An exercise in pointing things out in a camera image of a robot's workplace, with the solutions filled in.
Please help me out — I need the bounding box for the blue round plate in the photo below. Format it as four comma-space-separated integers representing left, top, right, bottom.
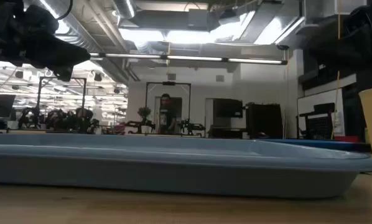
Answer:
260, 139, 372, 153

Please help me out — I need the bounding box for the whiteboard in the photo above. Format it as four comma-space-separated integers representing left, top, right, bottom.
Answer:
297, 88, 345, 137

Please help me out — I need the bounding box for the person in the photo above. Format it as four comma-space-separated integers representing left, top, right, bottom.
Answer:
158, 93, 177, 135

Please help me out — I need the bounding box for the long ceiling light fixture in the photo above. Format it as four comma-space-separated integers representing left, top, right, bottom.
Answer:
89, 52, 288, 65

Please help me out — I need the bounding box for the potted green plant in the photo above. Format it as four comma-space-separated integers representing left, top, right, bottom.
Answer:
137, 106, 152, 126

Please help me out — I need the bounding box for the black cabinet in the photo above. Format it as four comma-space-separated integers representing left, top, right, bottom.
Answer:
246, 103, 283, 139

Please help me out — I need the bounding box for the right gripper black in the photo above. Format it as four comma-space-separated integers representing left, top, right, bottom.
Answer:
309, 4, 372, 72

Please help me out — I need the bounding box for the black wire cart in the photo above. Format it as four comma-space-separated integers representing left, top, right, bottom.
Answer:
296, 102, 336, 139

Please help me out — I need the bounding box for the light blue plastic tray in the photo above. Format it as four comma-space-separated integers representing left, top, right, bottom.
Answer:
0, 133, 372, 199

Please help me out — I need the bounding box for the black wall monitor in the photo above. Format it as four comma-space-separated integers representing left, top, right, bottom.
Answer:
213, 98, 243, 119

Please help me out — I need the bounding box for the red box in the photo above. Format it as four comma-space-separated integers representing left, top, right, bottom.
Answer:
334, 135, 360, 143

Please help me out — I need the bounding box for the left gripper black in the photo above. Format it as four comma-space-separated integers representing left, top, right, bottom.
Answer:
8, 4, 91, 82

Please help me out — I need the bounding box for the round silver air duct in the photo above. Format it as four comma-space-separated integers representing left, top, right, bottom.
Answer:
113, 0, 137, 19

